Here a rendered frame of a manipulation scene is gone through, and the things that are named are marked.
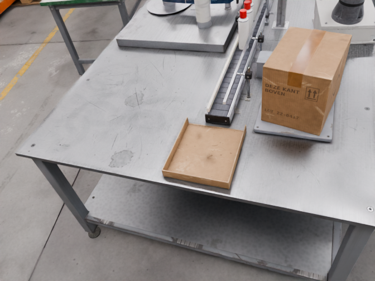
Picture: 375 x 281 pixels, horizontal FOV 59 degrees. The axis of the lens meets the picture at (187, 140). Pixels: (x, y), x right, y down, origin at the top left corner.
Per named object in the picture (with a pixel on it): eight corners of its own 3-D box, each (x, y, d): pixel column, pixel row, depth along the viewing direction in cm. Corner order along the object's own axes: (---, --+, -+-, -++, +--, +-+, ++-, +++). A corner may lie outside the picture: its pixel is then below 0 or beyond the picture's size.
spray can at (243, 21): (239, 44, 175) (239, 7, 160) (249, 45, 173) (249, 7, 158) (238, 50, 171) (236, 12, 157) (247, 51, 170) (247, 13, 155)
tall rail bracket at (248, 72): (236, 93, 155) (236, 64, 143) (252, 95, 153) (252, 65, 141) (235, 98, 153) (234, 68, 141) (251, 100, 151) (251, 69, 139)
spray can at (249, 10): (243, 36, 180) (243, -1, 165) (253, 37, 178) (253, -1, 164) (241, 41, 177) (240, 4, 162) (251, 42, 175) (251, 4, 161)
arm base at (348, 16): (330, 8, 175) (335, -10, 167) (361, 9, 171) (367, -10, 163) (331, 24, 166) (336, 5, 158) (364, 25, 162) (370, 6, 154)
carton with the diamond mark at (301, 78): (284, 79, 155) (289, 25, 135) (338, 90, 144) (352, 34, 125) (260, 120, 138) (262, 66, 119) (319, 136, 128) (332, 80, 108)
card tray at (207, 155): (187, 123, 146) (186, 116, 143) (246, 131, 138) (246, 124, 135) (163, 176, 127) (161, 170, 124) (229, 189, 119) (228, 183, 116)
